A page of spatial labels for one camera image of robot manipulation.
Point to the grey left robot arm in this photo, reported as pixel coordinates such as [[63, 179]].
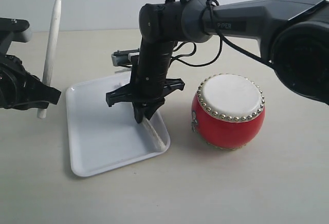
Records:
[[22, 90]]

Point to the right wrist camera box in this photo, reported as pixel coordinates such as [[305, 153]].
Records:
[[123, 57]]

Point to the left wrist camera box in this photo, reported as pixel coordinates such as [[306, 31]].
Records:
[[14, 30]]

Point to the white rectangular plastic tray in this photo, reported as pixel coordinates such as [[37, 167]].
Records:
[[92, 129]]

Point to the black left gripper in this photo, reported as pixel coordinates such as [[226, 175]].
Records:
[[21, 90]]

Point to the wooden drumstick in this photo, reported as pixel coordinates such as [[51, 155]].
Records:
[[52, 42], [137, 139]]

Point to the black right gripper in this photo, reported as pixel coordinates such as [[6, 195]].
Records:
[[148, 84]]

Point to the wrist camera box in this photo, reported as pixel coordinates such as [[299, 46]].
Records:
[[123, 57], [14, 30]]

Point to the small red drum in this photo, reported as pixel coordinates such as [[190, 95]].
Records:
[[228, 110]]

